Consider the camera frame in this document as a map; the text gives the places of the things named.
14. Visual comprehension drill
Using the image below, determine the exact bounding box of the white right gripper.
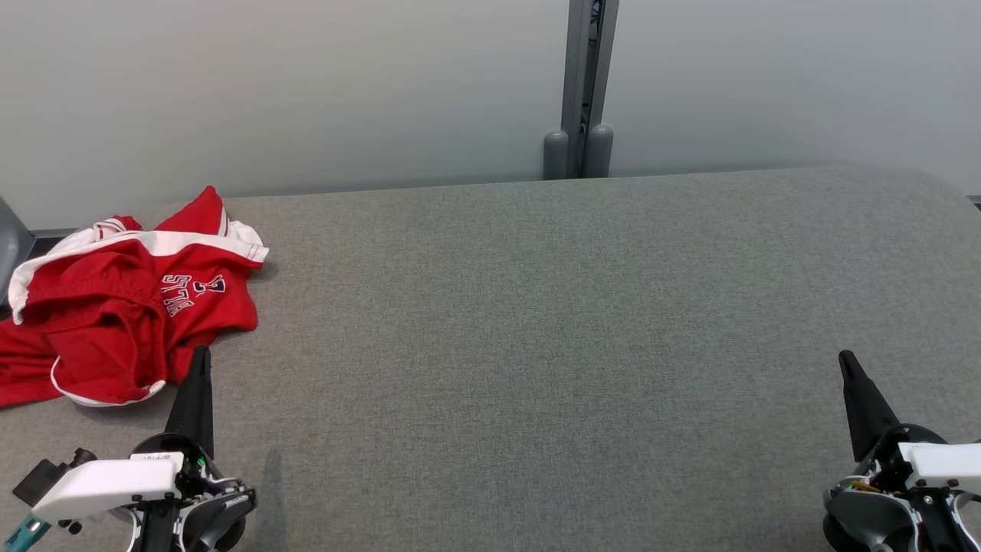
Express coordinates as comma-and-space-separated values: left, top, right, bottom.
840, 351, 981, 493

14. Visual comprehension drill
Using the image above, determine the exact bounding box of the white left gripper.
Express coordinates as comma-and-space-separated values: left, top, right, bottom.
31, 346, 231, 524

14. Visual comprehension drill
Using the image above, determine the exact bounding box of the red t-shirt with white sleeves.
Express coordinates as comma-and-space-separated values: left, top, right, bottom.
0, 186, 269, 407

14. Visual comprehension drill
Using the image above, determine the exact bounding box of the teal left camera connector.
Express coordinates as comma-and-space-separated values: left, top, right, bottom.
2, 515, 53, 552

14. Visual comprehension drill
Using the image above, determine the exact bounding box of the grey cylindrical post foot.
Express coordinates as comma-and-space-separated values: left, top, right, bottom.
586, 124, 615, 179
543, 129, 570, 181

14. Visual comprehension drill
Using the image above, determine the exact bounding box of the grey metal partition post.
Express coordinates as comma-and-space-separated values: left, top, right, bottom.
561, 0, 620, 179

